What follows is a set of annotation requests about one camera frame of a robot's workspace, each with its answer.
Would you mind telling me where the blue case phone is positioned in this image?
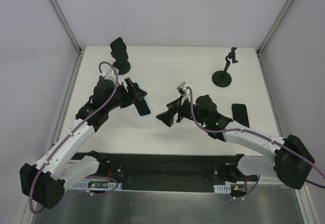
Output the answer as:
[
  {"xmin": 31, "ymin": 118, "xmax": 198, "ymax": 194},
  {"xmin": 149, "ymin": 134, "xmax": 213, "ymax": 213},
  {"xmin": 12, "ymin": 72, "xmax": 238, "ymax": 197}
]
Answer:
[{"xmin": 134, "ymin": 83, "xmax": 152, "ymax": 116}]

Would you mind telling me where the black round base stand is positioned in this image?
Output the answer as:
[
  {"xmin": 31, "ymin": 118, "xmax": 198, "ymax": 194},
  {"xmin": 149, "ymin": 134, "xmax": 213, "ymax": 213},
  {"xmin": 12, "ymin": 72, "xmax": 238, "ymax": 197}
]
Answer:
[{"xmin": 212, "ymin": 47, "xmax": 238, "ymax": 88}]

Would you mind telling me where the black phone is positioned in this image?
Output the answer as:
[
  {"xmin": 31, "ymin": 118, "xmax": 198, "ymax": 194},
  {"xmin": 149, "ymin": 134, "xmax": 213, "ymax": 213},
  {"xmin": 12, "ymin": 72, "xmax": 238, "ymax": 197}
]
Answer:
[
  {"xmin": 110, "ymin": 37, "xmax": 128, "ymax": 62},
  {"xmin": 232, "ymin": 104, "xmax": 250, "ymax": 127}
]

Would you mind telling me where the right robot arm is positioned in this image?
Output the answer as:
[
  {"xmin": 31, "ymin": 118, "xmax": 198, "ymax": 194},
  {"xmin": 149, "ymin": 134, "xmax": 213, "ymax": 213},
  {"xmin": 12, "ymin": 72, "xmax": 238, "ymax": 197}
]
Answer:
[{"xmin": 156, "ymin": 95, "xmax": 315, "ymax": 189}]

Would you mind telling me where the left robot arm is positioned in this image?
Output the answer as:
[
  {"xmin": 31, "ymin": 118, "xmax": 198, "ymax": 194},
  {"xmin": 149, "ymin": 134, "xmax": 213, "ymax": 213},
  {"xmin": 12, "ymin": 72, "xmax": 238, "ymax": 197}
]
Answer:
[{"xmin": 19, "ymin": 78, "xmax": 147, "ymax": 214}]

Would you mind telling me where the rear black phone stand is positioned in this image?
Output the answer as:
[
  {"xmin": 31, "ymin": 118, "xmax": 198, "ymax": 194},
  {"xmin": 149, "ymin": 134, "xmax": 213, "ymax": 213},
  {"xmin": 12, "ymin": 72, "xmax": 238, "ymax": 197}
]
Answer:
[{"xmin": 111, "ymin": 51, "xmax": 131, "ymax": 75}]

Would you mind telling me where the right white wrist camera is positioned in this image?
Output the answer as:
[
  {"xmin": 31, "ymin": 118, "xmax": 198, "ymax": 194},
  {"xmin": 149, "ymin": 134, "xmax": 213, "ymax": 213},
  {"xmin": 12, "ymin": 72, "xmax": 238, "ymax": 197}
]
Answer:
[{"xmin": 177, "ymin": 81, "xmax": 192, "ymax": 104}]

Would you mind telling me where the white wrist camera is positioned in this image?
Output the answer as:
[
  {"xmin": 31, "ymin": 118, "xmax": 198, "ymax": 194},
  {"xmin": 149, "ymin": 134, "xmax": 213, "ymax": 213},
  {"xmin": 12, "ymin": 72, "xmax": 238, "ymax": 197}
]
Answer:
[
  {"xmin": 177, "ymin": 81, "xmax": 192, "ymax": 104},
  {"xmin": 99, "ymin": 69, "xmax": 116, "ymax": 81}
]

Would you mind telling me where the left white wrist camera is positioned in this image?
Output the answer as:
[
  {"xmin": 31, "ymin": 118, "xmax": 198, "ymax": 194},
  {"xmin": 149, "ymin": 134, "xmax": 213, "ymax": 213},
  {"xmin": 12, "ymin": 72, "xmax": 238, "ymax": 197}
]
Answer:
[{"xmin": 99, "ymin": 69, "xmax": 116, "ymax": 81}]

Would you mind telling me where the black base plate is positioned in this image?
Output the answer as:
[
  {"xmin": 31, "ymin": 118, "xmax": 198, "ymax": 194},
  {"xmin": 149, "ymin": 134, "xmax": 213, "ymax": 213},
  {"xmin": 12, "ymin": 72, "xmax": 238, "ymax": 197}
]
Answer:
[{"xmin": 73, "ymin": 152, "xmax": 257, "ymax": 192}]

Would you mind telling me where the left aluminium frame post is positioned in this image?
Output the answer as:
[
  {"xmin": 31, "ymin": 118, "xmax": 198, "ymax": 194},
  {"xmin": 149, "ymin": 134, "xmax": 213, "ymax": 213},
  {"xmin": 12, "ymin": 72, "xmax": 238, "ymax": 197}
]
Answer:
[{"xmin": 48, "ymin": 0, "xmax": 83, "ymax": 55}]

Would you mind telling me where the aluminium frame post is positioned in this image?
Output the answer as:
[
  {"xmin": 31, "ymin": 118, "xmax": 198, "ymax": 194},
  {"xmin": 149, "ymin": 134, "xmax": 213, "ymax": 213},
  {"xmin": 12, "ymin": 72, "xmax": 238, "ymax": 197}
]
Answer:
[
  {"xmin": 48, "ymin": 0, "xmax": 83, "ymax": 55},
  {"xmin": 256, "ymin": 0, "xmax": 295, "ymax": 57}
]

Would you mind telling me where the right white cable duct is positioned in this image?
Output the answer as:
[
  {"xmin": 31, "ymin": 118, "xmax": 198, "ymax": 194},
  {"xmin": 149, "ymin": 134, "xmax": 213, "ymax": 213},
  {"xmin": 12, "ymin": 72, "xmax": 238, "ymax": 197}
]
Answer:
[{"xmin": 213, "ymin": 183, "xmax": 232, "ymax": 194}]

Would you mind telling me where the white cable duct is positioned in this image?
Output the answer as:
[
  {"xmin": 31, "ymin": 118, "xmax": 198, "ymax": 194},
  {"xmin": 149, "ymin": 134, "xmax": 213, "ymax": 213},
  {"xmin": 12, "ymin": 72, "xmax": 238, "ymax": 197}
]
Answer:
[
  {"xmin": 69, "ymin": 179, "xmax": 122, "ymax": 191},
  {"xmin": 213, "ymin": 183, "xmax": 232, "ymax": 194}
]

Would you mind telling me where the left white cable duct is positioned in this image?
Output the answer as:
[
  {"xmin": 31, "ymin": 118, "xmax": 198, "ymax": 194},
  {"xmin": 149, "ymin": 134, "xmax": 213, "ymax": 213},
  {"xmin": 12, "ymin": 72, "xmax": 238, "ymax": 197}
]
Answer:
[{"xmin": 69, "ymin": 179, "xmax": 122, "ymax": 191}]

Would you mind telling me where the right aluminium frame post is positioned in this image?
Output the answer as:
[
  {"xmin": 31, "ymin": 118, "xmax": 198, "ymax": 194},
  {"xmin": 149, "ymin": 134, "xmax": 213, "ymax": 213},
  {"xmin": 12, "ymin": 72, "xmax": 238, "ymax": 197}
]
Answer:
[{"xmin": 256, "ymin": 0, "xmax": 295, "ymax": 57}]

